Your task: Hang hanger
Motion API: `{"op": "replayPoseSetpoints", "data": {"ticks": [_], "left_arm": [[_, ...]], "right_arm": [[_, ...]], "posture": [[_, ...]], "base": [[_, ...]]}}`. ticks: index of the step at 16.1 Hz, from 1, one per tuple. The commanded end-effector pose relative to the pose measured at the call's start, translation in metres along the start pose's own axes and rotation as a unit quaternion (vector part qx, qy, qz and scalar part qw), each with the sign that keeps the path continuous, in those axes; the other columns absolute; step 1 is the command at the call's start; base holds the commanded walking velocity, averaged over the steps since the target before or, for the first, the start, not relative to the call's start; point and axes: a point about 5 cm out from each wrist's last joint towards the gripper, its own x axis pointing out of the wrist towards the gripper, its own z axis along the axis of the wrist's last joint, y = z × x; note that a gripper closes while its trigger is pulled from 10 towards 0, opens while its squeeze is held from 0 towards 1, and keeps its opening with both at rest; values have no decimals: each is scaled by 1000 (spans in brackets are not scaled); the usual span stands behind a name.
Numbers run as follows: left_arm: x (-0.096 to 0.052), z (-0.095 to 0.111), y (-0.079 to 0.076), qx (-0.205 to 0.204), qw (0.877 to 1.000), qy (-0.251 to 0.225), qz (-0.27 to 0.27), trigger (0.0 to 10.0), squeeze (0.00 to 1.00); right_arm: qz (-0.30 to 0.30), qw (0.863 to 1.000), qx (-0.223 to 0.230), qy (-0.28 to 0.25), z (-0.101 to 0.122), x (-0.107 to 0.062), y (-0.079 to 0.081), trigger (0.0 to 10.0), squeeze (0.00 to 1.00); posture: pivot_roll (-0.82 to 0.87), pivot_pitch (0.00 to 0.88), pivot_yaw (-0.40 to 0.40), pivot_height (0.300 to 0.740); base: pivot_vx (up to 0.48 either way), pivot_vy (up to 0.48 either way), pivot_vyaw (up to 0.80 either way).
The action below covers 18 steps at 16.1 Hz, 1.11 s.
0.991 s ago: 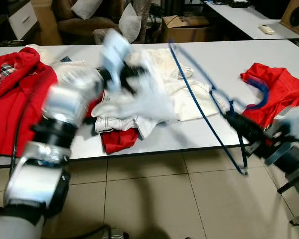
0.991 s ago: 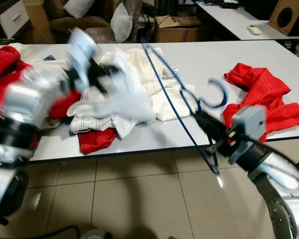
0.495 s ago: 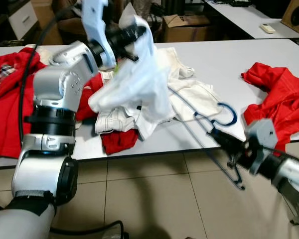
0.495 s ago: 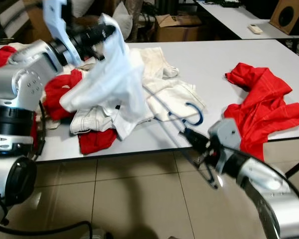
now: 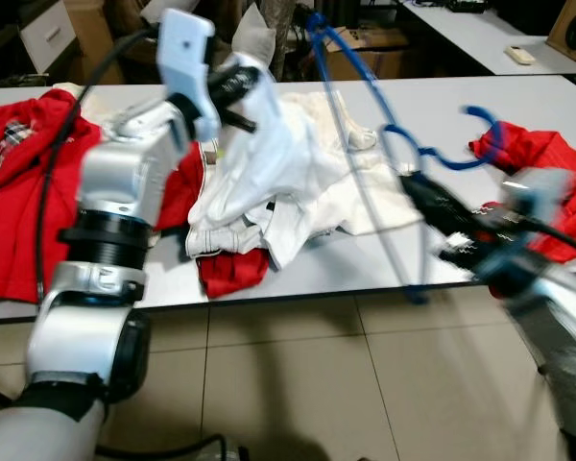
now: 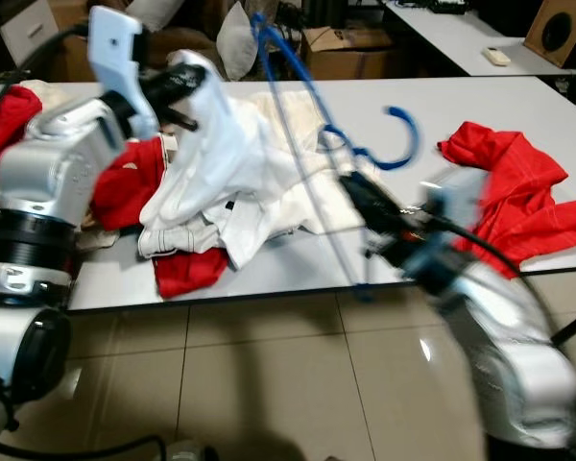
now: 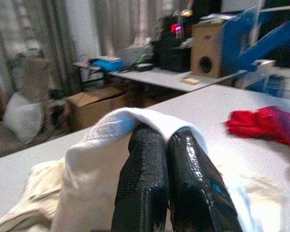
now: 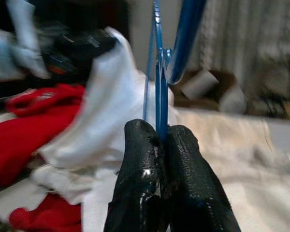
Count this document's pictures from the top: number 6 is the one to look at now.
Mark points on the wooden speaker box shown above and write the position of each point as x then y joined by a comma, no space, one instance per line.
562,29

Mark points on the brown cardboard box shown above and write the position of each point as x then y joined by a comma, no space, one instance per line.
346,56

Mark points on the small beige flat box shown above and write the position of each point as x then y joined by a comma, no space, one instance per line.
497,56

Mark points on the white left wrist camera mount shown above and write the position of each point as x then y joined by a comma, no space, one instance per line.
120,58

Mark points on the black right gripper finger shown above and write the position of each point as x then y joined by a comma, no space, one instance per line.
372,213
382,200

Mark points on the cream garment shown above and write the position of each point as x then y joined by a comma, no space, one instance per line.
288,192

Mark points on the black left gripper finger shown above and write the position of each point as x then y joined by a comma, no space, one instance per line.
182,117

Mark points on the grey side table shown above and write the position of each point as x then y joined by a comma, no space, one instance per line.
451,38

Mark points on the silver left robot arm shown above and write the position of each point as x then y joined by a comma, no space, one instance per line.
29,192

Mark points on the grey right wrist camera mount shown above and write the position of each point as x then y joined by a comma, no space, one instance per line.
456,230

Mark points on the white pillow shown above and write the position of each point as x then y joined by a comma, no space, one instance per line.
235,43

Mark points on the blue clothes hanger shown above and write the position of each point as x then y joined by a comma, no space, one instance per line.
389,167

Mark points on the black table leg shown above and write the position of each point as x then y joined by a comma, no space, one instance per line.
574,327

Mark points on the cardboard box with white label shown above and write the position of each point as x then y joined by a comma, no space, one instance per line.
58,38

